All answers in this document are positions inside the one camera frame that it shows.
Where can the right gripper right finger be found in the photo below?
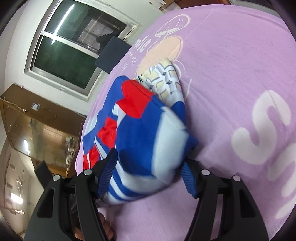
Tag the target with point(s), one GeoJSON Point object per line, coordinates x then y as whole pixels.
{"type": "Point", "coordinates": [240, 216]}

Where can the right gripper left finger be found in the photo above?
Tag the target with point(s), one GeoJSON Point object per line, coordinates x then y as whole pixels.
{"type": "Point", "coordinates": [52, 218]}

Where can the blue red white hoodie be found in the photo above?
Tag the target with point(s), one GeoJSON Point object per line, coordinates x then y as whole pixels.
{"type": "Point", "coordinates": [144, 119]}

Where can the wooden glass display cabinet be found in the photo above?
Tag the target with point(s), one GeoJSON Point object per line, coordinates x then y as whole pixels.
{"type": "Point", "coordinates": [42, 130]}

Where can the sliding glass window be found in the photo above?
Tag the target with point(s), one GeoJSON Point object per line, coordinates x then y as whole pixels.
{"type": "Point", "coordinates": [69, 39]}

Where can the dark blue chair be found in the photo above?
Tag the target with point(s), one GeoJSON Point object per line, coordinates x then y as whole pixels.
{"type": "Point", "coordinates": [111, 55]}

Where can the pink printed bed sheet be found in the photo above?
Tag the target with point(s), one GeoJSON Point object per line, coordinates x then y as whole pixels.
{"type": "Point", "coordinates": [236, 67]}

